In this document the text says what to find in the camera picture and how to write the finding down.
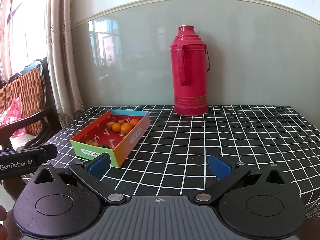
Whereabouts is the black white checkered tablecloth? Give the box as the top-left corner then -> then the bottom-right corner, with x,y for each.
46,105 -> 320,218

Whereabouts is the dark wooden armchair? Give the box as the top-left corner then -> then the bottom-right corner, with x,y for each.
0,57 -> 62,201

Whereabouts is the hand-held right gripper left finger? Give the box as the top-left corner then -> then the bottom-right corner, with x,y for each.
25,153 -> 128,204

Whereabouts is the colourful cardboard box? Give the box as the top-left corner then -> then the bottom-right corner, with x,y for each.
70,109 -> 150,168

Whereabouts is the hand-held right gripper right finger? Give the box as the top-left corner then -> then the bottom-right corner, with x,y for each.
192,153 -> 294,205

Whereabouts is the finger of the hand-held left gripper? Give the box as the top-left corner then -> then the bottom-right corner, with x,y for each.
24,143 -> 58,160

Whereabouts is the red thermos flask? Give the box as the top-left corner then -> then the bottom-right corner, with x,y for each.
169,25 -> 211,116

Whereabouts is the beige patterned curtain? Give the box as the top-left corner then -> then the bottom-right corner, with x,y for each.
44,0 -> 87,128

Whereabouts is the red white plastic bag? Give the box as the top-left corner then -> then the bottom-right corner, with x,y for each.
0,97 -> 27,137

